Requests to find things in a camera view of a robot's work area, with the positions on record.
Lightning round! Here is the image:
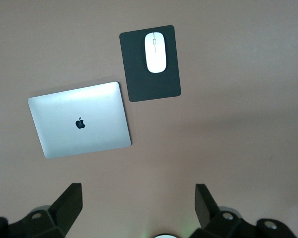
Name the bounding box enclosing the silver laptop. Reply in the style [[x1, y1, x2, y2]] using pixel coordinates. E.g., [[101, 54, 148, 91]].
[[27, 81, 132, 160]]

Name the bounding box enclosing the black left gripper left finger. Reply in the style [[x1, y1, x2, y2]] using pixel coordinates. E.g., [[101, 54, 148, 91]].
[[4, 182, 83, 238]]

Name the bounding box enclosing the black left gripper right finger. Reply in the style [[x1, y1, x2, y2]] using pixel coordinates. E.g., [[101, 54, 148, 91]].
[[188, 183, 261, 238]]

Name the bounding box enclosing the black mouse pad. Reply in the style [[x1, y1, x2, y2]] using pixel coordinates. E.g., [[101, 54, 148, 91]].
[[119, 24, 182, 103]]

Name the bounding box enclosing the white computer mouse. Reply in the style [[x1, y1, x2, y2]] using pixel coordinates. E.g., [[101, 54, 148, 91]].
[[144, 31, 167, 74]]

